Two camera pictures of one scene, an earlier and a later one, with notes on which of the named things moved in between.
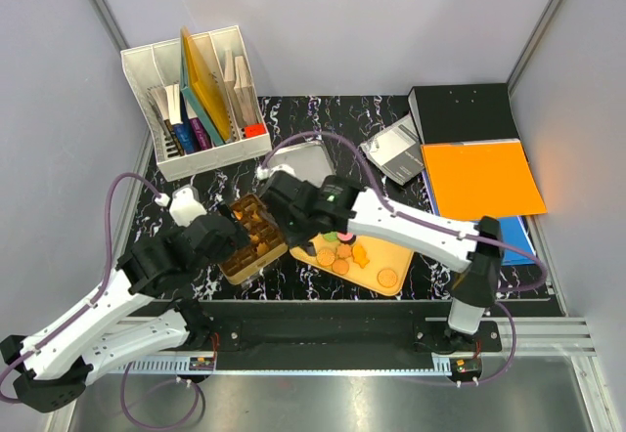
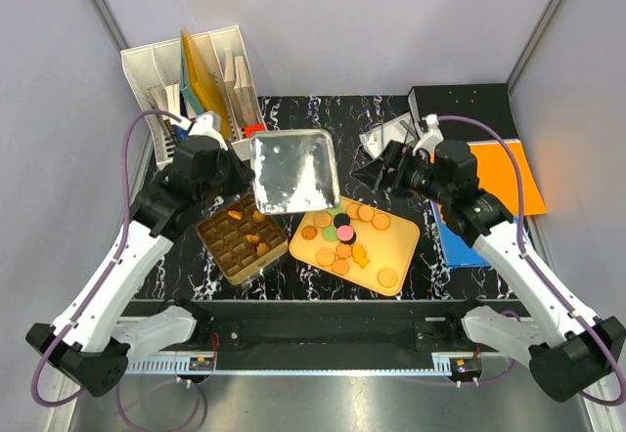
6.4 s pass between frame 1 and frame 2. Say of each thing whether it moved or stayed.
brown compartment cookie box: stayed
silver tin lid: moved
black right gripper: moved
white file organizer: stayed
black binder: stayed
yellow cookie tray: stayed
